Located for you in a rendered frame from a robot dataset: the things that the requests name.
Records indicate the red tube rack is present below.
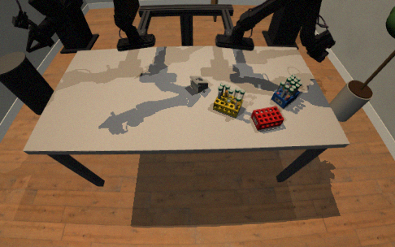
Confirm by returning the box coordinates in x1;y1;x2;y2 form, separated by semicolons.
251;106;284;130

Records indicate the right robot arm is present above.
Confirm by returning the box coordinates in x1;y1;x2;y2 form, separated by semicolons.
12;0;154;48

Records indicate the blue tube rack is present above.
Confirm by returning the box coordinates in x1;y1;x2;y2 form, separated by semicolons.
271;90;300;109

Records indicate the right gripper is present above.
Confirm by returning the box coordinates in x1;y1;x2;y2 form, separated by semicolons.
19;13;59;53

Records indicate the yellow tube rack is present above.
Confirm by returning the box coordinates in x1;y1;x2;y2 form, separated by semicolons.
213;94;243;118

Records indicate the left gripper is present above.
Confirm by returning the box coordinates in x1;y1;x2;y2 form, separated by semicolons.
306;45;330;63

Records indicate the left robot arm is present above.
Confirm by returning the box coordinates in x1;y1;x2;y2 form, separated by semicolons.
217;0;336;54

